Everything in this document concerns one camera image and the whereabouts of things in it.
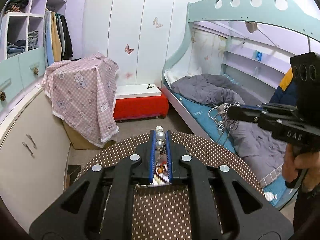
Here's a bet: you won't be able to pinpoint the right hand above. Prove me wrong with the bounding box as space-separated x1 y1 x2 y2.
282 144 319 192

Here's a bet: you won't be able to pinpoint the teal bed sheet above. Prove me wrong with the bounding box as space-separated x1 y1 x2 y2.
163 81 297 210

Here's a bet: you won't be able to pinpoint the mint drawer unit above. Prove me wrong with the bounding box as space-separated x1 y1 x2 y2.
1 47 46 111

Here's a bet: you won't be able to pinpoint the red white storage box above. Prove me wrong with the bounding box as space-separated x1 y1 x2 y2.
113 84 169 121

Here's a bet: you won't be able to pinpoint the brown polka dot tablecloth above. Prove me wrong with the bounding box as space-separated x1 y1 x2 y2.
75 130 264 240

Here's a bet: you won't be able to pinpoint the grey metal jewelry box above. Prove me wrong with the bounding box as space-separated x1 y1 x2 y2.
136 161 170 189

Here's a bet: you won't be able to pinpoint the silver bead chain necklace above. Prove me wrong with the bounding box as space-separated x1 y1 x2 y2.
207 102 242 145

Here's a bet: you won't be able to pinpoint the pearl drop chain jewelry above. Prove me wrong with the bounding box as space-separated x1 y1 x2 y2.
155 126 166 165

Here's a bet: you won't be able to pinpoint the grey duvet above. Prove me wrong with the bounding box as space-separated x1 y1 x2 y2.
170 74 286 187

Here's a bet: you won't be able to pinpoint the mint bunk bed frame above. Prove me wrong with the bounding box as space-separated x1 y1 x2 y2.
161 0 320 136

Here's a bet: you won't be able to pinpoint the pink checkered bear cloth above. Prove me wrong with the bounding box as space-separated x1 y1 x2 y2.
42 53 119 148

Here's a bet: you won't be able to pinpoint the beige curved cabinet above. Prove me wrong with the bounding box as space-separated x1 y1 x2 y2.
1 89 71 231

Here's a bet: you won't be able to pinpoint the hanging clothes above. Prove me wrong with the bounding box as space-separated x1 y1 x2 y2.
43 10 73 67

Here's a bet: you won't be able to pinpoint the cardboard box under cloth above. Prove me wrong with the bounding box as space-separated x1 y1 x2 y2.
62 121 116 150

